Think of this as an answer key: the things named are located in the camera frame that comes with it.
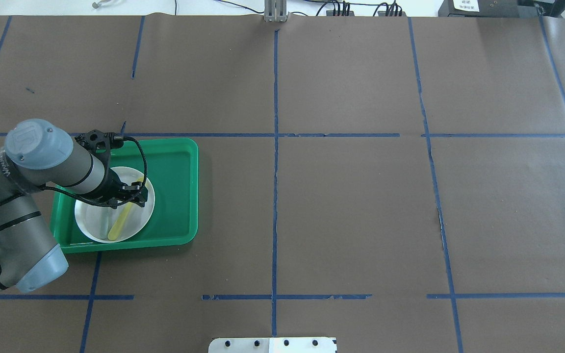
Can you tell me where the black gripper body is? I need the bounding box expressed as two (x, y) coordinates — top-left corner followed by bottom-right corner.
(86, 174), (134, 209)

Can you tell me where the yellow plastic spoon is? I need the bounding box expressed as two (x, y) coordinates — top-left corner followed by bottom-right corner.
(107, 167), (154, 243)

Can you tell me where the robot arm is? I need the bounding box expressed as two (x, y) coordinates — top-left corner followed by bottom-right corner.
(0, 119), (148, 293)

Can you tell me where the pale grey plastic fork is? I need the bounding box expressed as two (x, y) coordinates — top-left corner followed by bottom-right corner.
(99, 207), (112, 239)

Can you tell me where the white round plate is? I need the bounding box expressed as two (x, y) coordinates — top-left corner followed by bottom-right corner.
(74, 179), (155, 244)

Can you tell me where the green plastic tray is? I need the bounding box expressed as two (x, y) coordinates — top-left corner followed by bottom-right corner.
(50, 138), (198, 254)

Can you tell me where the brown paper table cover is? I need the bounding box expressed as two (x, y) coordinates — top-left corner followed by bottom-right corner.
(0, 14), (565, 353)

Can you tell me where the black box with label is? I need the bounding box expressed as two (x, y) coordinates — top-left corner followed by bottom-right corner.
(437, 0), (519, 18)

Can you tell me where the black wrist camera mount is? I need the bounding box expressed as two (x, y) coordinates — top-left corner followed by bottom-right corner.
(74, 130), (125, 168)

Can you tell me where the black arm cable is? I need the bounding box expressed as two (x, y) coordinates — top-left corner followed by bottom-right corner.
(0, 135), (149, 290)

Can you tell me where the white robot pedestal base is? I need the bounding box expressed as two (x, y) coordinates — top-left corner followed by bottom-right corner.
(208, 337), (338, 353)

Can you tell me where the grey aluminium post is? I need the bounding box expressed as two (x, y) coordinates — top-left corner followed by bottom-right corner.
(264, 0), (289, 23)

